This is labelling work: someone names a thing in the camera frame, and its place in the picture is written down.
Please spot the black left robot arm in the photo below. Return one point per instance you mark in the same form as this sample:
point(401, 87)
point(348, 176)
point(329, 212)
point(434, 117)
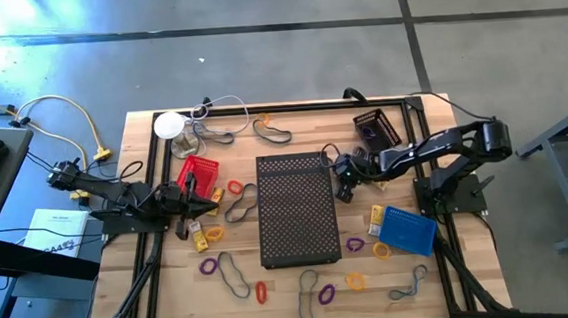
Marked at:
point(110, 188)

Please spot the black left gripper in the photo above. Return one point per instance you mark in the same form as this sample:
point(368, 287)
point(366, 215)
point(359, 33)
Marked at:
point(174, 202)

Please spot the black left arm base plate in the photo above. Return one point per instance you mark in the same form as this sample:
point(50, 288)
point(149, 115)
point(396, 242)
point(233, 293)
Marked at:
point(118, 227)

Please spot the white mushroom lamp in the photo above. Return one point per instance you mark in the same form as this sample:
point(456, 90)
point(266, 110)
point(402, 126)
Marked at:
point(169, 125)

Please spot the yellow crayon box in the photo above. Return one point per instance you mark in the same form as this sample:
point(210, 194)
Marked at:
point(381, 185)
point(199, 240)
point(376, 216)
point(217, 196)

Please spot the black plastic basket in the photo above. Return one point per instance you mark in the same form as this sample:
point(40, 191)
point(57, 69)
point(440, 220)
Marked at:
point(379, 129)

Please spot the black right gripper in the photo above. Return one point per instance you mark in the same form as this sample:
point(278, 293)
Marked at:
point(352, 166)

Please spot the red plastic basket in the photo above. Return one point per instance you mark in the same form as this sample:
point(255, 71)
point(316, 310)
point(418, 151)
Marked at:
point(205, 172)

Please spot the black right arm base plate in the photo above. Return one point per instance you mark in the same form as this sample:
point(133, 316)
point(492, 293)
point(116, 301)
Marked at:
point(467, 201)

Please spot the white booklet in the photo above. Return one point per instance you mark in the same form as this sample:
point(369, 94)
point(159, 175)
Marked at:
point(53, 230)

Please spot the blue rubber band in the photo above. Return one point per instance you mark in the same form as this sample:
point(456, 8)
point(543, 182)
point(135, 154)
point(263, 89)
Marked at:
point(227, 214)
point(396, 297)
point(277, 141)
point(246, 296)
point(230, 139)
point(300, 303)

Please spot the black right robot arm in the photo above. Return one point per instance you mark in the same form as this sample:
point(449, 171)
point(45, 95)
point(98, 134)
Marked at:
point(433, 146)

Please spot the black perforated metal shelf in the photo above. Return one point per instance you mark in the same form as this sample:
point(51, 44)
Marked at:
point(297, 208)

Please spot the blue plastic basket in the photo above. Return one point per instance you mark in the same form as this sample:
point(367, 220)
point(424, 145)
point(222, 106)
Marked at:
point(409, 230)

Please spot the black side table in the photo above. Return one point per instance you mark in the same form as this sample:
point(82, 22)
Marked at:
point(0, 189)

